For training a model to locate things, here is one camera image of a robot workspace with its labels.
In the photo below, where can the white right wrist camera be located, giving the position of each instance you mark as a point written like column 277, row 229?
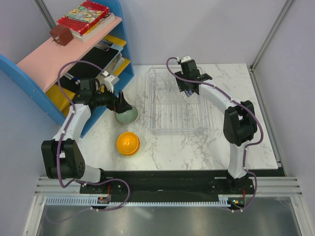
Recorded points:
column 184, row 59

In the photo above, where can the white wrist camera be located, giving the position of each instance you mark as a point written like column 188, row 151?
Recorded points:
column 110, row 81
column 184, row 59

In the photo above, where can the white wire dish rack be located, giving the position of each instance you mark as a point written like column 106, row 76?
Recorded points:
column 171, row 111

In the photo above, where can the yellow-orange plastic bowl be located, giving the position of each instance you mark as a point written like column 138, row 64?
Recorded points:
column 128, row 144

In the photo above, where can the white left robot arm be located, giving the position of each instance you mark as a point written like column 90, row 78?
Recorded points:
column 61, row 155

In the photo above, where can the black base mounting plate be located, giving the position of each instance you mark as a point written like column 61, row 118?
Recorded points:
column 170, row 185

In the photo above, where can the red cover book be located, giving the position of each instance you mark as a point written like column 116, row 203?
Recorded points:
column 84, row 17

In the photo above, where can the green celadon ceramic bowl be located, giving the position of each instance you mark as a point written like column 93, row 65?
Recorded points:
column 128, row 116

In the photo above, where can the black clipboard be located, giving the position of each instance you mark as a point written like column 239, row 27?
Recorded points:
column 97, row 56

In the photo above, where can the white thick book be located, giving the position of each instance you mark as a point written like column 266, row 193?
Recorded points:
column 102, row 24

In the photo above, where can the red patterned ceramic bowl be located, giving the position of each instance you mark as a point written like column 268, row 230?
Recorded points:
column 189, row 92

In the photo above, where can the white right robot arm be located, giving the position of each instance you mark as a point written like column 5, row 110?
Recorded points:
column 239, row 126

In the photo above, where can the blue pink shelf unit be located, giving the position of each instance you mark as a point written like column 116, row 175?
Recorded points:
column 39, row 71

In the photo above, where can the white slotted cable duct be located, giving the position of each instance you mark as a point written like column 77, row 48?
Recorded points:
column 103, row 201

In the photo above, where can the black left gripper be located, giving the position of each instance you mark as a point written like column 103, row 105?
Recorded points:
column 118, row 104

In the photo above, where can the spiral notebook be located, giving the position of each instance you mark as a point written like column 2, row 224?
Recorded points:
column 114, row 64

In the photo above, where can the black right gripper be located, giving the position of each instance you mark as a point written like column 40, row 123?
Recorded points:
column 181, row 85

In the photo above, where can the brown wooden cube box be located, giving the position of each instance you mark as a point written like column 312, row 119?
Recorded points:
column 61, row 35

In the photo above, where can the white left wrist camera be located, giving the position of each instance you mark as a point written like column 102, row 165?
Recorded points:
column 110, row 81

